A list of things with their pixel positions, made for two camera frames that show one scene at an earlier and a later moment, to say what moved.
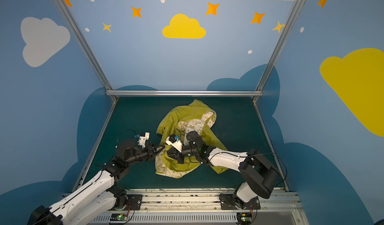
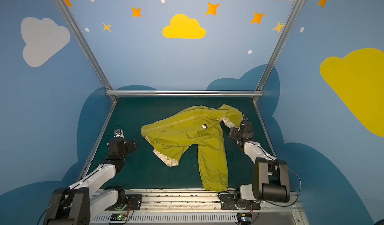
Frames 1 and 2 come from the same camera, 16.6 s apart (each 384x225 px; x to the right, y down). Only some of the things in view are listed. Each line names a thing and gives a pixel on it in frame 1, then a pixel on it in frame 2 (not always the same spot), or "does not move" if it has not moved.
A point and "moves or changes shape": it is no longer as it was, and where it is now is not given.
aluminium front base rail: x=202 y=207 does not move
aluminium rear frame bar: x=184 y=93 does not move
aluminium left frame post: x=66 y=15 does not move
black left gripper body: x=151 y=149 → x=130 y=145
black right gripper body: x=179 y=155 → x=237 y=133
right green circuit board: x=244 y=218 does not move
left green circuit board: x=119 y=217 does not move
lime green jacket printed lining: x=191 y=116 moves or changes shape
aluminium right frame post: x=259 y=91 does not move
